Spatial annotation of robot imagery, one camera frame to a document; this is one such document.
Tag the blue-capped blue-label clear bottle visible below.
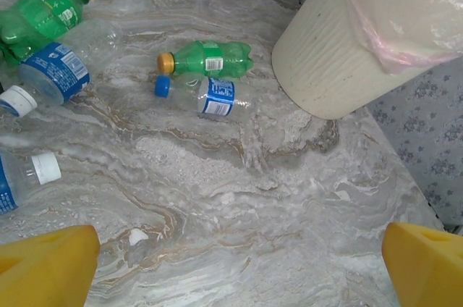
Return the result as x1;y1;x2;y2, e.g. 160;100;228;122
154;74;254;117

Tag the translucent pink bin liner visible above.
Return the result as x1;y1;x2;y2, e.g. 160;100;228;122
343;0;463;75

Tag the white-capped blue-label clear bottle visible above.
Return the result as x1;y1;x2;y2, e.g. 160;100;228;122
0;17;122;118
0;151;61;216

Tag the large green Sprite bottle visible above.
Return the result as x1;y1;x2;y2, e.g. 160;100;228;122
0;0;95;65

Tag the small green yellow-capped bottle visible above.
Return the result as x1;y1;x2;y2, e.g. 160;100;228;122
156;40;253;80

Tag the cream round waste bin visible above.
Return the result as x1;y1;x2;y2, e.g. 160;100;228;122
271;0;463;120

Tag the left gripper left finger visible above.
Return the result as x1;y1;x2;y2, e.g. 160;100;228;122
0;224;101;307

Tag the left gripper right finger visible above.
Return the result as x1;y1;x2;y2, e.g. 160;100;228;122
382;222;463;307

